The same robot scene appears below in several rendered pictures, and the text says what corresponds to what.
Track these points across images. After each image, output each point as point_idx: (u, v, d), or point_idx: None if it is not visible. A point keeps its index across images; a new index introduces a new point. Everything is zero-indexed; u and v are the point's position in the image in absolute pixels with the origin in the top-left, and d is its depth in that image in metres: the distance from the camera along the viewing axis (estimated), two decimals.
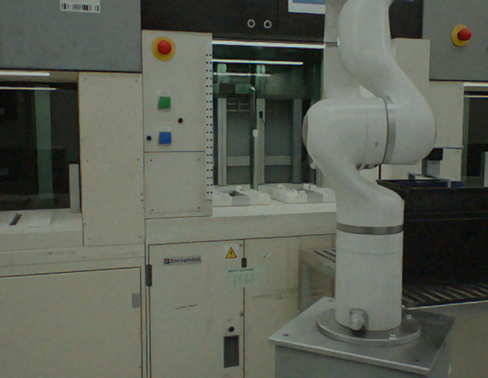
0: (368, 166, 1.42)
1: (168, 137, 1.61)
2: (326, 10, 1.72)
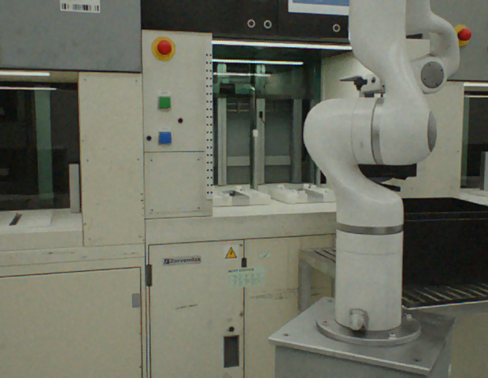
0: None
1: (168, 137, 1.61)
2: (326, 10, 1.72)
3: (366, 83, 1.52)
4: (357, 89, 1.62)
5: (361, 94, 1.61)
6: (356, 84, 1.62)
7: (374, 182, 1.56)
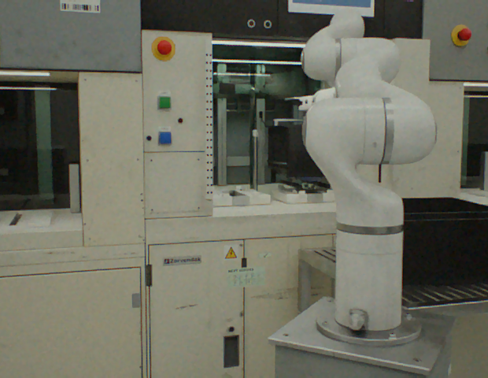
0: None
1: (168, 137, 1.61)
2: (326, 10, 1.72)
3: (302, 103, 1.95)
4: (297, 107, 2.05)
5: (301, 112, 2.05)
6: None
7: (309, 180, 2.00)
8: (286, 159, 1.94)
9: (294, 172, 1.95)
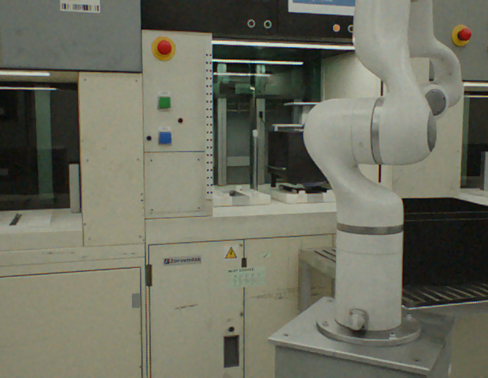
0: None
1: (168, 137, 1.61)
2: (326, 10, 1.72)
3: None
4: None
5: (301, 117, 2.05)
6: None
7: (309, 186, 2.00)
8: (286, 164, 1.94)
9: (294, 177, 1.95)
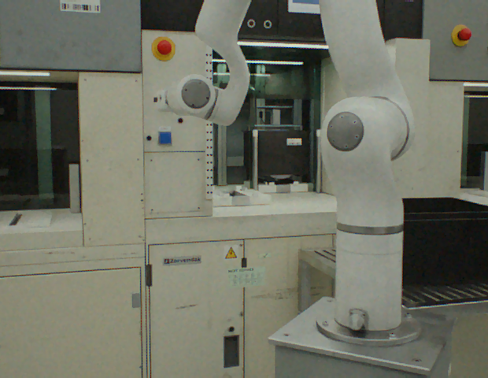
0: None
1: (168, 137, 1.61)
2: None
3: None
4: None
5: (271, 118, 2.35)
6: None
7: (279, 178, 2.30)
8: (258, 159, 2.25)
9: (264, 170, 2.26)
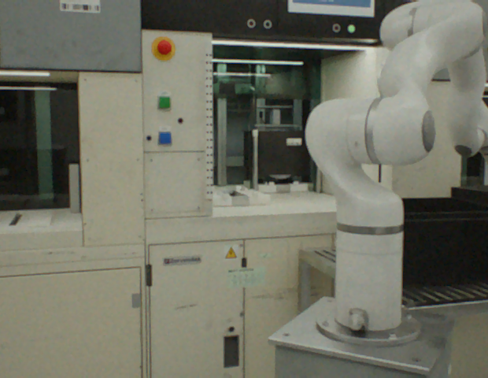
0: None
1: (168, 137, 1.61)
2: (326, 10, 1.72)
3: None
4: None
5: (271, 118, 2.35)
6: None
7: (279, 178, 2.30)
8: (258, 159, 2.25)
9: (264, 170, 2.26)
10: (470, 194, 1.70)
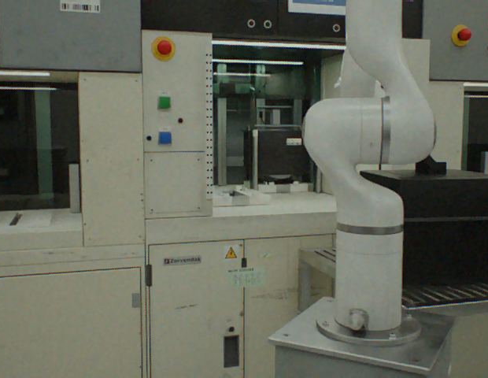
0: None
1: (168, 137, 1.61)
2: (326, 10, 1.72)
3: None
4: (436, 164, 1.45)
5: (271, 118, 2.35)
6: (434, 169, 1.45)
7: (279, 178, 2.30)
8: (258, 159, 2.25)
9: (264, 170, 2.26)
10: (369, 178, 1.50)
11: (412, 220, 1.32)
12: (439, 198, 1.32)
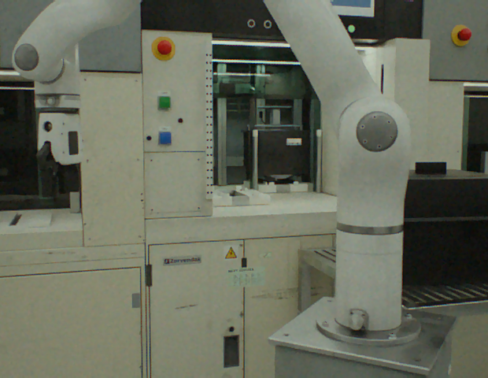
0: (79, 101, 1.13)
1: (168, 137, 1.61)
2: None
3: (48, 143, 1.07)
4: (55, 192, 1.08)
5: (271, 118, 2.35)
6: (49, 195, 1.08)
7: (279, 178, 2.30)
8: (258, 159, 2.25)
9: (264, 170, 2.26)
10: None
11: (412, 220, 1.32)
12: (439, 198, 1.32)
